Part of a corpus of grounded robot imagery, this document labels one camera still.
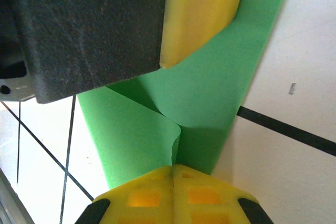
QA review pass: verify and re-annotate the green cloth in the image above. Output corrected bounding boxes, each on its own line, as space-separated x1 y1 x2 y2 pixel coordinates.
77 0 295 190

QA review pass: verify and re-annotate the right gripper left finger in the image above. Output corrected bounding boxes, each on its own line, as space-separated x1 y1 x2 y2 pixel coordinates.
75 165 174 224

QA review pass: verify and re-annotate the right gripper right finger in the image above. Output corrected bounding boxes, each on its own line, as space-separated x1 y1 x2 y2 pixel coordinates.
173 164 275 224

